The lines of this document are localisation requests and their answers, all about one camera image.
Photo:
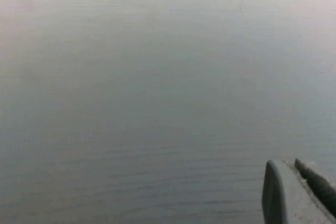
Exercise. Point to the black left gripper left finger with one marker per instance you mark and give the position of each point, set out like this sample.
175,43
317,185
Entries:
288,197

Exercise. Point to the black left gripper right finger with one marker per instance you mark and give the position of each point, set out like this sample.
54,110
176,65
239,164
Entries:
320,187

